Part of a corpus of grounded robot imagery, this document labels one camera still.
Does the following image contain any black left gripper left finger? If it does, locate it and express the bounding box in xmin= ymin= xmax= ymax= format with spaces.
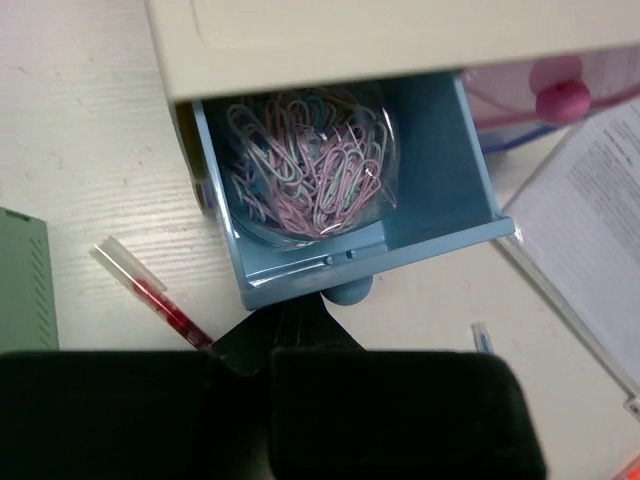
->
xmin=1 ymin=301 xmax=300 ymax=479

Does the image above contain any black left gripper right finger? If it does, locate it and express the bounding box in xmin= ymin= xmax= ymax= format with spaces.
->
xmin=269 ymin=294 xmax=546 ymax=479

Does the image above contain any light blue pen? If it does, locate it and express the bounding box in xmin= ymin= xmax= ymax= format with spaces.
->
xmin=471 ymin=322 xmax=494 ymax=354

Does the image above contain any light blue drawer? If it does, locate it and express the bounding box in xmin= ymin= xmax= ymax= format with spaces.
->
xmin=192 ymin=72 xmax=514 ymax=310

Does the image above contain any clear paperclip container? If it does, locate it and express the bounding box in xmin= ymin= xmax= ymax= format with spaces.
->
xmin=216 ymin=83 xmax=401 ymax=248

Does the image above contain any purple-blue wide drawer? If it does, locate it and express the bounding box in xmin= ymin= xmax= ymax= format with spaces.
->
xmin=477 ymin=122 xmax=560 ymax=155

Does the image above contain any pink drawer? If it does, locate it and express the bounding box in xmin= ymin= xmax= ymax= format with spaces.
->
xmin=461 ymin=46 xmax=639 ymax=131

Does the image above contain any red gel pen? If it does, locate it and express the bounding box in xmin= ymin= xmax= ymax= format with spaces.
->
xmin=90 ymin=236 xmax=214 ymax=350

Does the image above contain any green file organizer rack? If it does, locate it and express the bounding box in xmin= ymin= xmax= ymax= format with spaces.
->
xmin=1 ymin=208 xmax=59 ymax=353

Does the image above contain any orange highlighter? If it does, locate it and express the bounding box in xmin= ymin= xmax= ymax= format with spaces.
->
xmin=601 ymin=452 xmax=640 ymax=480

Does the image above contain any clear document folder with papers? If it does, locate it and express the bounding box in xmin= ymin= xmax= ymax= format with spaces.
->
xmin=500 ymin=100 xmax=639 ymax=417

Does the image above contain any cream drawer cabinet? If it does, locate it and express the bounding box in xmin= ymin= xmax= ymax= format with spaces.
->
xmin=146 ymin=1 xmax=639 ymax=210

